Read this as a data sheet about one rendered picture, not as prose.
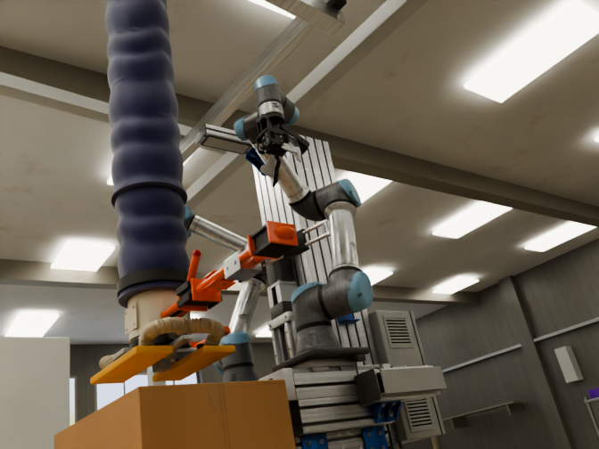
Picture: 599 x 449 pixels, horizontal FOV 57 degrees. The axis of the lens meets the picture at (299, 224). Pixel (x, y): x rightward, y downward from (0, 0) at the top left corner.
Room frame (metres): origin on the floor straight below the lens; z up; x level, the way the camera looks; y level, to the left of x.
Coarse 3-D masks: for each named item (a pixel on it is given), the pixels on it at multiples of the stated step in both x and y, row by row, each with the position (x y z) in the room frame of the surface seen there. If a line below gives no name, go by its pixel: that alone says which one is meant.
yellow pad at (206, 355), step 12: (204, 348) 1.48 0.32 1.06; (216, 348) 1.50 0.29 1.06; (228, 348) 1.53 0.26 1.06; (180, 360) 1.58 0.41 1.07; (192, 360) 1.54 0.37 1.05; (204, 360) 1.57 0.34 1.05; (216, 360) 1.60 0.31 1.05; (168, 372) 1.65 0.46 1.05; (180, 372) 1.67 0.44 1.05; (192, 372) 1.71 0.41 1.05
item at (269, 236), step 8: (264, 224) 1.09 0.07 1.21; (272, 224) 1.07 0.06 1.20; (280, 224) 1.09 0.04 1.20; (288, 224) 1.10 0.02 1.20; (256, 232) 1.11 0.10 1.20; (264, 232) 1.10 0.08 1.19; (272, 232) 1.07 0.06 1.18; (248, 240) 1.12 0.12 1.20; (256, 240) 1.12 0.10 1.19; (264, 240) 1.10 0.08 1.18; (272, 240) 1.07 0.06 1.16; (280, 240) 1.08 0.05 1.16; (288, 240) 1.10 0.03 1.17; (296, 240) 1.11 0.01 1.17; (256, 248) 1.13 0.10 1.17; (264, 248) 1.10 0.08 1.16; (272, 248) 1.10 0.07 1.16; (280, 248) 1.11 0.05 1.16; (288, 248) 1.12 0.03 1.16; (256, 256) 1.13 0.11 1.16; (264, 256) 1.14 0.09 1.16; (272, 256) 1.15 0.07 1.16; (280, 256) 1.16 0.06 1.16
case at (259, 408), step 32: (192, 384) 1.30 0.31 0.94; (224, 384) 1.35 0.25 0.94; (256, 384) 1.42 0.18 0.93; (96, 416) 1.40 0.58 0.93; (128, 416) 1.25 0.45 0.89; (160, 416) 1.24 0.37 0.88; (192, 416) 1.29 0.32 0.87; (224, 416) 1.35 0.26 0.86; (256, 416) 1.41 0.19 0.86; (288, 416) 1.47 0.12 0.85; (64, 448) 1.58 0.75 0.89; (96, 448) 1.40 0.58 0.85; (128, 448) 1.26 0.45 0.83; (160, 448) 1.24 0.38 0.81; (192, 448) 1.29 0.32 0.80; (224, 448) 1.34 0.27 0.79; (256, 448) 1.40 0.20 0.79; (288, 448) 1.46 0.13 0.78
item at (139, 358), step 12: (132, 348) 1.37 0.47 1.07; (144, 348) 1.36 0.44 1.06; (156, 348) 1.38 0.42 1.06; (168, 348) 1.41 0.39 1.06; (120, 360) 1.42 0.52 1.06; (132, 360) 1.41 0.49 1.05; (144, 360) 1.44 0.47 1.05; (156, 360) 1.46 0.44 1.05; (108, 372) 1.50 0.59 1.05; (120, 372) 1.53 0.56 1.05; (132, 372) 1.55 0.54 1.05
